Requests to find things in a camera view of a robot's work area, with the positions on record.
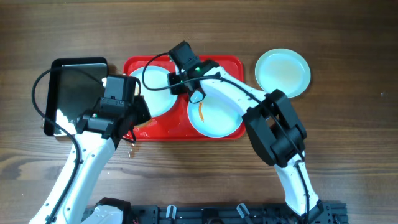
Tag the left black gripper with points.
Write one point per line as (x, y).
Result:
(142, 109)

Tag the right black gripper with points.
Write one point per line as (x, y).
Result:
(175, 90)

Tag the green orange sponge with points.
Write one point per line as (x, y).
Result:
(142, 125)

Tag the pale blue plate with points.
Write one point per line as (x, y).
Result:
(212, 117)
(284, 70)
(158, 102)

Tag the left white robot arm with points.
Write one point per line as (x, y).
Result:
(97, 137)

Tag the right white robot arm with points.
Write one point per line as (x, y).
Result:
(275, 132)

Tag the red plastic tray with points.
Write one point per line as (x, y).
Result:
(174, 125)

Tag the black water tray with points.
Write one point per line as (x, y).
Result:
(73, 88)

